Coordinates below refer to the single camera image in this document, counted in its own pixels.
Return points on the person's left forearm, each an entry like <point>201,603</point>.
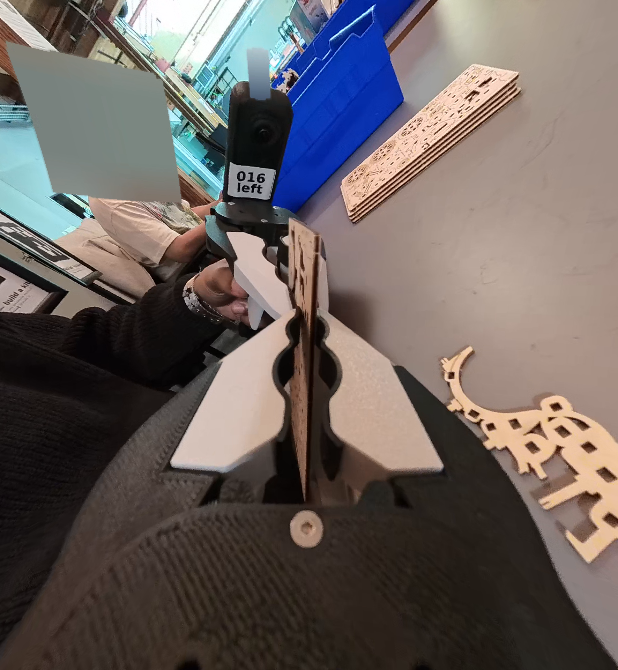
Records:
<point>147,335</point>

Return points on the wooden puzzle sheet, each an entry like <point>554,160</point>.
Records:
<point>303,314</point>

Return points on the black framed text poster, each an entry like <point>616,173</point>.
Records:
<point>4,294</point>

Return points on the black framed marker sign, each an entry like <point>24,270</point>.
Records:
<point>20,236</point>

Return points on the person's left hand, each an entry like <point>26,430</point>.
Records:
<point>216,288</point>

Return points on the printed cardboard box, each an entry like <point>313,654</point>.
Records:
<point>311,13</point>

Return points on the blue plastic bin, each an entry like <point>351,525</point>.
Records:
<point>392,13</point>
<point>339,105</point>

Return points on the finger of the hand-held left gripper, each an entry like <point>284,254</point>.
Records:
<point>256,272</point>
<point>324,282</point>

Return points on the white wall notice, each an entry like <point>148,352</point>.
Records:
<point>10,21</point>

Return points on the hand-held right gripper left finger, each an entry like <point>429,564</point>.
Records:
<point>236,413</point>

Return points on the person's black clothing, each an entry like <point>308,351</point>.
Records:
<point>36,445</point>

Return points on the silver wristwatch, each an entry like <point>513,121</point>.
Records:
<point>196,304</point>

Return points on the stack of wooden puzzle sheets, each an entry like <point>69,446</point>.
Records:
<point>424,141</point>

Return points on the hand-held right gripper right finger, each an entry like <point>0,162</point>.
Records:
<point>387,419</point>

